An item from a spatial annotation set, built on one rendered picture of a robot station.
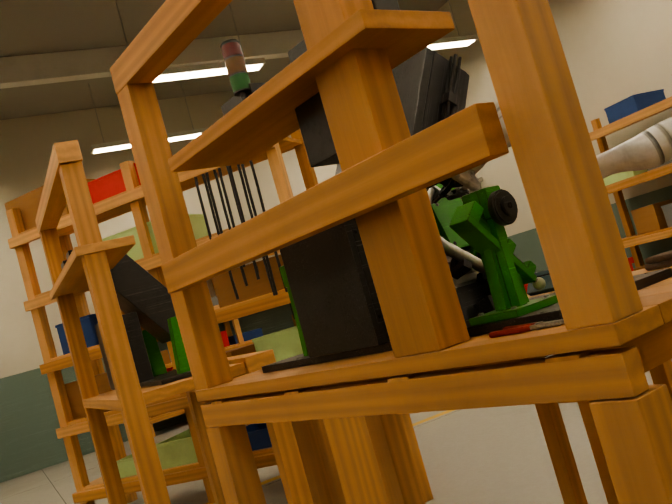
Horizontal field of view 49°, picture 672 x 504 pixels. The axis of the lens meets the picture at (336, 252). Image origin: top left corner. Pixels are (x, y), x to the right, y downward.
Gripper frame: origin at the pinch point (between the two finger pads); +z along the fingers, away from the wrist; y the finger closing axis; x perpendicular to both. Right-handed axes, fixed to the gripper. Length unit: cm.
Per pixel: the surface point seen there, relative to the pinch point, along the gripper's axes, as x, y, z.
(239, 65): -12, 55, 10
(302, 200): 25.2, 29.0, -0.9
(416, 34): 2.4, 28.5, -36.1
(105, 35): -500, 202, 514
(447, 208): -2.3, -7.3, 2.9
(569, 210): 45, 1, -54
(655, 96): -528, -299, 205
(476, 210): 23.9, 0.0, -24.5
